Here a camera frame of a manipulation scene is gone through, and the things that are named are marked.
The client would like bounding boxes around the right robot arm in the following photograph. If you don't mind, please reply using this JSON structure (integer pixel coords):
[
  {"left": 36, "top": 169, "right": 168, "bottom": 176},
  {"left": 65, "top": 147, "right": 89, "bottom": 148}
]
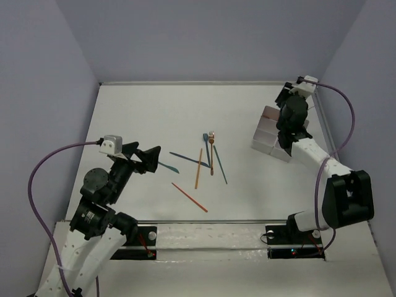
[{"left": 275, "top": 76, "right": 374, "bottom": 243}]

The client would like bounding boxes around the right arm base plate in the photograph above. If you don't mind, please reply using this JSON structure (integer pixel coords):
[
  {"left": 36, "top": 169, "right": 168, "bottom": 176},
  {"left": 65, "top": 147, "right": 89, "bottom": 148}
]
[{"left": 260, "top": 225, "right": 325, "bottom": 259}]

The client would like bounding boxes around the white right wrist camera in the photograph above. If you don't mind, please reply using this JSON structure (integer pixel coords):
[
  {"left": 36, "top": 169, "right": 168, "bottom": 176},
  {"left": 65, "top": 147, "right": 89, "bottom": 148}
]
[{"left": 290, "top": 75, "right": 319, "bottom": 98}]

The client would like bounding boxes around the teal plastic knife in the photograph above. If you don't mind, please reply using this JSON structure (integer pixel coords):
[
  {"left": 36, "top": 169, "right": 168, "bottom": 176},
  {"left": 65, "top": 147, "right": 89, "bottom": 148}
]
[{"left": 158, "top": 161, "right": 179, "bottom": 174}]

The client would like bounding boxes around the copper fork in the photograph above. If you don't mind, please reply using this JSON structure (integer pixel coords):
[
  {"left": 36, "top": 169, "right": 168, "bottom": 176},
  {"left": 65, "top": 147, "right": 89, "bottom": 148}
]
[{"left": 209, "top": 131, "right": 215, "bottom": 176}]

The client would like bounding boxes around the yellow-orange chopstick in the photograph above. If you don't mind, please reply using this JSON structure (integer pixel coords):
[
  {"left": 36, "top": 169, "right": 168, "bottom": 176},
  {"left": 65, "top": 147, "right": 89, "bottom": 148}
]
[{"left": 194, "top": 148, "right": 203, "bottom": 189}]

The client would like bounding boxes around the aluminium table edge rail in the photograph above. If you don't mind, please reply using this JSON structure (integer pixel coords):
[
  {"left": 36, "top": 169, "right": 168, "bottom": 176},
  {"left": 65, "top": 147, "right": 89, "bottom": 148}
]
[{"left": 99, "top": 80, "right": 285, "bottom": 86}]

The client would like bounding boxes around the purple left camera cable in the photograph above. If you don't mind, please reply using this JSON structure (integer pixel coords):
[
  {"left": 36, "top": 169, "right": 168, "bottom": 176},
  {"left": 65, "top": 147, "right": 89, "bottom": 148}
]
[{"left": 27, "top": 140, "right": 101, "bottom": 297}]

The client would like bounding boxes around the red-orange chopstick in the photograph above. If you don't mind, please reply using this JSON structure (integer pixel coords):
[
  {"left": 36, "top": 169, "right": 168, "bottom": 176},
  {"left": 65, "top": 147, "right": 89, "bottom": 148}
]
[{"left": 171, "top": 183, "right": 208, "bottom": 213}]

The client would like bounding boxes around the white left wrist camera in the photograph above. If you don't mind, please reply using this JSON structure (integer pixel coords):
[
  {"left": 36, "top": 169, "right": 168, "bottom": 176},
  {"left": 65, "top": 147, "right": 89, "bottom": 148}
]
[{"left": 99, "top": 135, "right": 123, "bottom": 155}]

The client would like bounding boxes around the teal chopstick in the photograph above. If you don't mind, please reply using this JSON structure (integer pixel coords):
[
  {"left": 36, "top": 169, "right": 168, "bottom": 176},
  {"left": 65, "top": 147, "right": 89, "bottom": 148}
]
[{"left": 213, "top": 145, "right": 228, "bottom": 184}]

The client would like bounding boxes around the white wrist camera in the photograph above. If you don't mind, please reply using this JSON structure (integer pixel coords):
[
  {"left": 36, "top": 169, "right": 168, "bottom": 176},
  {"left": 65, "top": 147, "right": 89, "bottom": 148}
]
[
  {"left": 99, "top": 135, "right": 123, "bottom": 155},
  {"left": 290, "top": 75, "right": 319, "bottom": 98}
]

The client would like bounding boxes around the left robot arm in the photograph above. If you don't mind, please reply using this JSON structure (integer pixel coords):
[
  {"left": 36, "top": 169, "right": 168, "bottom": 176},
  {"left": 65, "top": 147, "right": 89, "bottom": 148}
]
[{"left": 32, "top": 136, "right": 161, "bottom": 296}]

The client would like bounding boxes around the white divided utensil container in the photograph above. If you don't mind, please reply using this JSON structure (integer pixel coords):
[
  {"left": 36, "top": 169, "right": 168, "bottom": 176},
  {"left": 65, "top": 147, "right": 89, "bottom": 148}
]
[{"left": 251, "top": 106, "right": 309, "bottom": 163}]

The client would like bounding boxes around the dark blue plastic knife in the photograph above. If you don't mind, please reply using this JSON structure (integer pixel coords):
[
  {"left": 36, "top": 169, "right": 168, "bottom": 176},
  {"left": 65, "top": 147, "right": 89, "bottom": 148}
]
[{"left": 169, "top": 152, "right": 210, "bottom": 168}]

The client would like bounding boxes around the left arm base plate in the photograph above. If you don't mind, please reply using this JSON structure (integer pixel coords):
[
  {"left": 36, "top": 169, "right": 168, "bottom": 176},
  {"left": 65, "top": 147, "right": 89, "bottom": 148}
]
[{"left": 111, "top": 225, "right": 157, "bottom": 260}]

